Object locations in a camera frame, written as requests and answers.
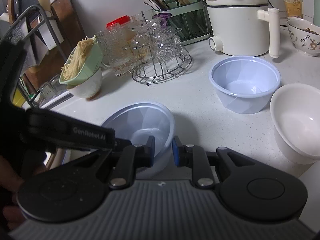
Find green plastic colander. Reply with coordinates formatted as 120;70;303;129
59;36;103;86

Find right white utensil caddy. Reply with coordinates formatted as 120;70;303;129
38;15;65;51

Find pale enoki mushroom bunch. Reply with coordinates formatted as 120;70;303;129
61;38;95;81

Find wooden cutting board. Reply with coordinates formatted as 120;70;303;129
22;0;85;94

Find patterned ceramic bowl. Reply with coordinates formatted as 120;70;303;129
286;17;320;57

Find yellow snack packet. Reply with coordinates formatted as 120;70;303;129
284;0;303;18

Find wire glass holder stand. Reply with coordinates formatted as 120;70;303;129
123;12;192;86

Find lavender plastic bowl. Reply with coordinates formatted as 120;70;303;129
101;102;175;179
208;56;281;114

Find white bowl under colander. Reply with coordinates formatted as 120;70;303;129
67;68;103;99

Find white electric cooking pot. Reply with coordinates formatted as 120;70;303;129
205;0;280;58

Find white ceramic bowl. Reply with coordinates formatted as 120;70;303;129
270;83;319;165

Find green chopstick holder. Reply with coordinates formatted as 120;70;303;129
153;0;210;45

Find person's left hand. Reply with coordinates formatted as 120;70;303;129
1;156;25;230

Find black metal dish rack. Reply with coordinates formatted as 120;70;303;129
0;4;75;110

